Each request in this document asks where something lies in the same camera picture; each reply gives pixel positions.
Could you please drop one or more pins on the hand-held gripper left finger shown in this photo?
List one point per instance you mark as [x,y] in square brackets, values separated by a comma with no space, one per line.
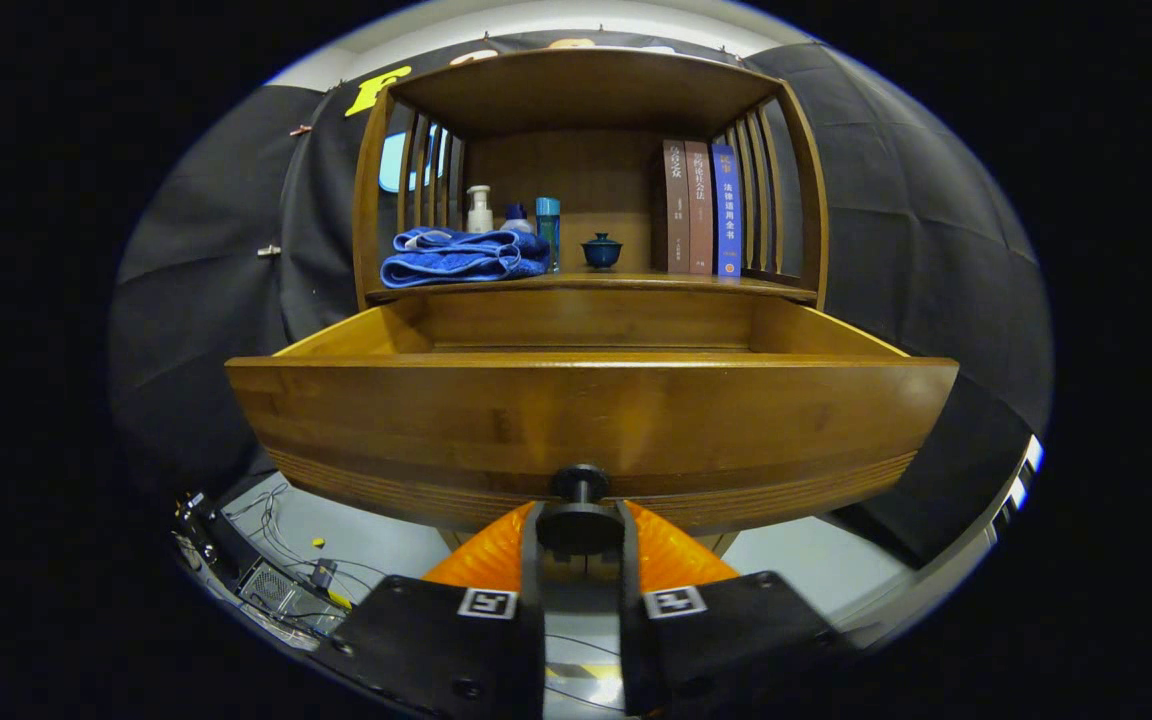
[532,640]

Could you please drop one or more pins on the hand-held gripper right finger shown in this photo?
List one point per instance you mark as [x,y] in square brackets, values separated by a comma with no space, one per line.
[631,640]

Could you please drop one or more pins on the wooden drawer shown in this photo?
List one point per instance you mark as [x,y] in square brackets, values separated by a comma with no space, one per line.
[586,410]

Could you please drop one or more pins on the wooden countertop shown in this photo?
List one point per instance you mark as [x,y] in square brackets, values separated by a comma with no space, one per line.
[636,282]

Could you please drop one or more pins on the wooden cabinet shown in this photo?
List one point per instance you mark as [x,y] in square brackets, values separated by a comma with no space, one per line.
[586,90]

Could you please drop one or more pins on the folded blue towel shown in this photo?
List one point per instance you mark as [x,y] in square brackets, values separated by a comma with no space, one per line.
[456,260]

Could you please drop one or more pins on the blue lidded tea bowl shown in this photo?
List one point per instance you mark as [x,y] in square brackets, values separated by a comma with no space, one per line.
[602,252]

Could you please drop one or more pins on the tall teal bottle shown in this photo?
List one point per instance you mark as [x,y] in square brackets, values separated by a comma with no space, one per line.
[548,225]

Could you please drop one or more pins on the white panel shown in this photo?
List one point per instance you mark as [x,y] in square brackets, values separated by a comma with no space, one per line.
[1021,485]

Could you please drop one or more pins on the small white blue-capped bottle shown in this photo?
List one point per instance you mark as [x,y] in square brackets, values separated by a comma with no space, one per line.
[517,220]

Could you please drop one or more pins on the white pump bottle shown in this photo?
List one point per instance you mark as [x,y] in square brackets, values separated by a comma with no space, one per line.
[479,215]

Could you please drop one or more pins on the dark brown book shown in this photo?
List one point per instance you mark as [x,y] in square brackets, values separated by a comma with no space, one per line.
[676,210]

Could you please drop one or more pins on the light brown book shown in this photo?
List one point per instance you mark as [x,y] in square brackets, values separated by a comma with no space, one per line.
[700,210]

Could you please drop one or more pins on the blue book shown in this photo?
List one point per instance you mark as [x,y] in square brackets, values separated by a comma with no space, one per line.
[726,210]

